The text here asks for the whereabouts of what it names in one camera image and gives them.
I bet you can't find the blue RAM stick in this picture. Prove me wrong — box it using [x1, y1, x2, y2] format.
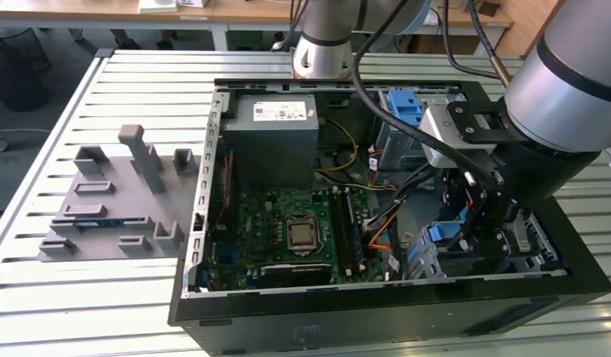
[72, 219, 125, 229]

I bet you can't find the silver disk bay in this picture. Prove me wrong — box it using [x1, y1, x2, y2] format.
[406, 218, 557, 280]

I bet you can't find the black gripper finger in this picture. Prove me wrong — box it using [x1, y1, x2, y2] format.
[476, 221, 525, 271]
[441, 169, 488, 257]

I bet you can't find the black cable bundle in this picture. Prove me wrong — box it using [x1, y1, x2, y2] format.
[366, 163, 453, 234]

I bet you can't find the red and black twisted wire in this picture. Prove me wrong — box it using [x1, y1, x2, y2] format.
[214, 149, 235, 234]

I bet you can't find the orange wire bundle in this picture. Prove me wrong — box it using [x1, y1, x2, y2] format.
[367, 229, 391, 251]

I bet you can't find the silver CPU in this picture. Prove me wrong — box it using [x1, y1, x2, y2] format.
[287, 222, 318, 251]

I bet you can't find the black mesh waste bin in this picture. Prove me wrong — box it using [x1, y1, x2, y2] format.
[0, 28, 52, 112]

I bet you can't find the wooden cabinet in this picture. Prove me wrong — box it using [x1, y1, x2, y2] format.
[493, 0, 569, 57]

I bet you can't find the wooden desk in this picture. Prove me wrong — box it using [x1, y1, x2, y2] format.
[0, 0, 516, 49]

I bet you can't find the blue drive bracket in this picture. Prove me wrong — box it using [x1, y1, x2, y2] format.
[387, 89, 425, 130]

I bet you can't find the black PC case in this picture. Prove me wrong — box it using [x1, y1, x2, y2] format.
[165, 77, 611, 354]

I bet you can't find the green motherboard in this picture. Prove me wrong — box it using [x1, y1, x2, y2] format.
[207, 187, 389, 291]

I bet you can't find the hard disk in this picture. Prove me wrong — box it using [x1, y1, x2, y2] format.
[425, 220, 469, 256]

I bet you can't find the thick black cable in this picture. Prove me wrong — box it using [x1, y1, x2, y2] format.
[350, 0, 504, 187]

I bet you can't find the silver drive cage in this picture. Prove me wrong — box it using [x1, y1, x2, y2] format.
[375, 88, 473, 172]

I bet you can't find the grey parts rack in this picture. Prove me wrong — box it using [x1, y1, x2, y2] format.
[36, 123, 203, 264]

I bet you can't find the grey power supply unit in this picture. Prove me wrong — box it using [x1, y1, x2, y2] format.
[219, 92, 321, 190]

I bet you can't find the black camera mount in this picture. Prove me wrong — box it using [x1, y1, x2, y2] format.
[446, 100, 529, 144]

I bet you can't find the black graphics card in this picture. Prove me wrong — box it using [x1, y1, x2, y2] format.
[258, 262, 333, 288]

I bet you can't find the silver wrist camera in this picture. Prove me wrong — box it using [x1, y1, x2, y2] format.
[417, 105, 501, 171]

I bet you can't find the black cable with metal end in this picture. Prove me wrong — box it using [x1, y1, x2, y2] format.
[442, 0, 516, 87]

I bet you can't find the black RAM slot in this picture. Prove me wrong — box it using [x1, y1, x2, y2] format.
[327, 188, 342, 274]
[337, 188, 350, 275]

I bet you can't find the CPU socket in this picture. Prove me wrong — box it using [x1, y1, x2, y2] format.
[282, 213, 326, 258]

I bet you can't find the yellow wire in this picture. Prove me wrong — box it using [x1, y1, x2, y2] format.
[315, 118, 359, 173]

